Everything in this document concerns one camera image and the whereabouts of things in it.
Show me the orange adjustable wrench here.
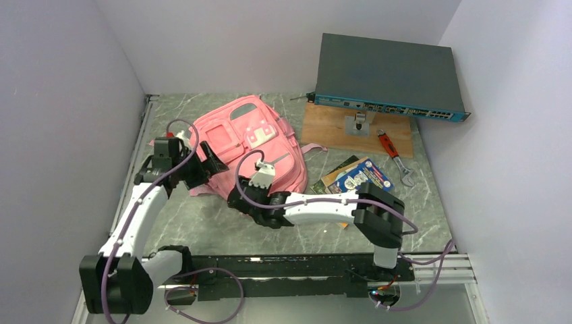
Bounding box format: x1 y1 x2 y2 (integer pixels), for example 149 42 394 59
377 130 415 188

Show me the grey metal bracket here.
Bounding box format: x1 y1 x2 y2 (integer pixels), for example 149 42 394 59
344 111 375 137

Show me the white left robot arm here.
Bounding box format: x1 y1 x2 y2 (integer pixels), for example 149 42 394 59
79 135 228 317

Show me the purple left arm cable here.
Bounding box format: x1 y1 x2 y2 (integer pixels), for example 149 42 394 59
100 118 200 324

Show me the blue network switch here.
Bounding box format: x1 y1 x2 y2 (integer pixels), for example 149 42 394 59
308 33 471 123

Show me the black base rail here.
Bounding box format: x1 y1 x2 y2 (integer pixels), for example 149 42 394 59
166 253 415 301

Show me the pink student backpack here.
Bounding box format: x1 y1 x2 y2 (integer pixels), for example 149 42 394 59
166 95 318 198

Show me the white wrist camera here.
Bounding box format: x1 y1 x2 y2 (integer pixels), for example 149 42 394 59
248 161 276 189
174 129 191 147

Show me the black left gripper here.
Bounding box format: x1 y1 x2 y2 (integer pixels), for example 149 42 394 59
173 141 228 190

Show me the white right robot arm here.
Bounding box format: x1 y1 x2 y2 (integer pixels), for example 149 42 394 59
227 177 405 280

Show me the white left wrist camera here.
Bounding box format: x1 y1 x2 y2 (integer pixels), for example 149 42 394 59
174 129 191 147

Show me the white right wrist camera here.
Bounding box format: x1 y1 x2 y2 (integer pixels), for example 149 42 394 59
248 161 276 189

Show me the wooden board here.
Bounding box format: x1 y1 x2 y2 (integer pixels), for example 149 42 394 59
300 103 413 158

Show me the blue sticker book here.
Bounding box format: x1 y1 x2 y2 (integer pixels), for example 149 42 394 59
326 158 394 194

